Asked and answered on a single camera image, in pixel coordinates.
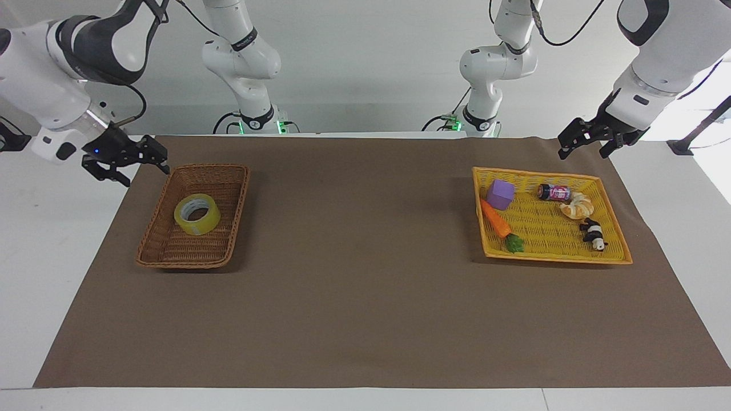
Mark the black cable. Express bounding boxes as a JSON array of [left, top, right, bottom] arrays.
[[212, 111, 243, 135], [171, 0, 224, 36], [529, 0, 607, 47], [421, 86, 473, 132], [112, 83, 148, 126]]

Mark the yellow plastic basket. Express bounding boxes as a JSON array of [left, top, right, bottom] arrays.
[[472, 166, 634, 265]]

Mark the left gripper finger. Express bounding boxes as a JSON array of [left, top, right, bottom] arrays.
[[599, 128, 650, 160], [557, 118, 601, 160]]

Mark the purple cube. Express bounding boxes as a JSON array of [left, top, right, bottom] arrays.
[[486, 179, 516, 211]]

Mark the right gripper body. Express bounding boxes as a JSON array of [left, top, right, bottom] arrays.
[[82, 123, 144, 171]]

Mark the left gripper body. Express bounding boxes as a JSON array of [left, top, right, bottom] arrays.
[[593, 90, 641, 136]]

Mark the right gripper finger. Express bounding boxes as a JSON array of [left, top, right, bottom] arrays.
[[137, 135, 171, 175], [81, 160, 131, 188]]

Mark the black and white panda toy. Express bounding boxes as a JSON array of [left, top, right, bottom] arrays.
[[579, 217, 609, 252]]

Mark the orange toy carrot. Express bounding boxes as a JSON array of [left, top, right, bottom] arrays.
[[479, 198, 525, 254]]

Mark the small pink-labelled can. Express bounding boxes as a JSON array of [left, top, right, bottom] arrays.
[[537, 183, 573, 203]]

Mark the black stand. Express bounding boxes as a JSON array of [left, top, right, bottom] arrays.
[[667, 96, 731, 156], [0, 116, 33, 153]]

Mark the yellow tape roll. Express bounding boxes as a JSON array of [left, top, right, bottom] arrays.
[[174, 193, 222, 236]]

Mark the toy croissant bread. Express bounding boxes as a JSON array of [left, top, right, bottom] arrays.
[[559, 192, 595, 221]]

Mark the brown wicker basket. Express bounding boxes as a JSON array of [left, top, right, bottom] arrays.
[[136, 164, 251, 269]]

